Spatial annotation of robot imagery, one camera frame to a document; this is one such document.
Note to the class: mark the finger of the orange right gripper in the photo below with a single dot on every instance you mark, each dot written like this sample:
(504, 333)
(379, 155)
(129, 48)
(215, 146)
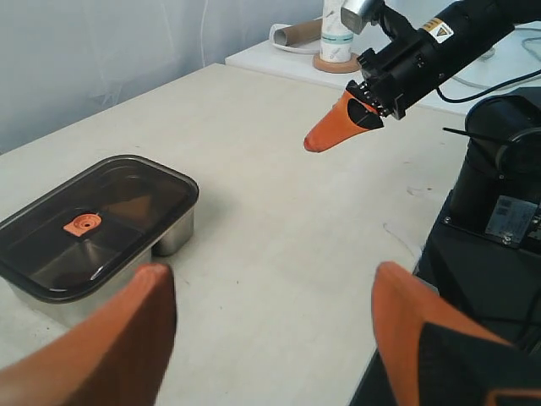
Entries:
(435, 355)

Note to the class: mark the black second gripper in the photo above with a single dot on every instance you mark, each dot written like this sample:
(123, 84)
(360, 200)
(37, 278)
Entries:
(413, 64)

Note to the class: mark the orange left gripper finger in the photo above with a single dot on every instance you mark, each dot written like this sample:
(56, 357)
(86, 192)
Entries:
(118, 356)

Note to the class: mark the dark transparent lunch box lid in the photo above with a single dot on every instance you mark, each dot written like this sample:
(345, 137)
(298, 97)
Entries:
(62, 246)

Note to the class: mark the yellow toy cheese wedge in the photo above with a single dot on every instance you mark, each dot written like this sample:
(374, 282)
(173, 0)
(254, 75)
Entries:
(136, 211)

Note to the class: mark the black second robot arm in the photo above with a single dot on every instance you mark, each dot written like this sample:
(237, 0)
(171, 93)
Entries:
(256, 244)

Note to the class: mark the paper towel roll on holder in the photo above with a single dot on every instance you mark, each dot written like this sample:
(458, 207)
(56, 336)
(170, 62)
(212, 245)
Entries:
(335, 56)

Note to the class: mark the stainless steel lunch box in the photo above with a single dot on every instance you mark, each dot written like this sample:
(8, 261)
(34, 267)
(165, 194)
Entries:
(72, 313)

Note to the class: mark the brown cardboard tube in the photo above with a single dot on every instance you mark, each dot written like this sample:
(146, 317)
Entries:
(298, 34)

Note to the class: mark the blue-grey backdrop cloth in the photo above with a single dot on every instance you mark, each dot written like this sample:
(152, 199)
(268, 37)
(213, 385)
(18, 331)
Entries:
(62, 61)

